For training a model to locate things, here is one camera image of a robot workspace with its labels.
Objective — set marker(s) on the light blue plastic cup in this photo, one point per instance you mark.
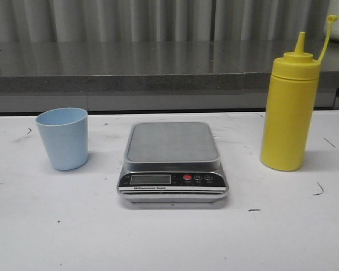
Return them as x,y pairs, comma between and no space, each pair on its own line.
64,132

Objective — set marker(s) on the yellow squeeze bottle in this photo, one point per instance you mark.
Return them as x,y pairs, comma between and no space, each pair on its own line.
290,103

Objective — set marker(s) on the grey stone counter ledge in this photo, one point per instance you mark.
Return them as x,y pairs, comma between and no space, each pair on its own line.
134,77

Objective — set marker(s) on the silver digital kitchen scale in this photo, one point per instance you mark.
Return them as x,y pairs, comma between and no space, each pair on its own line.
172,162

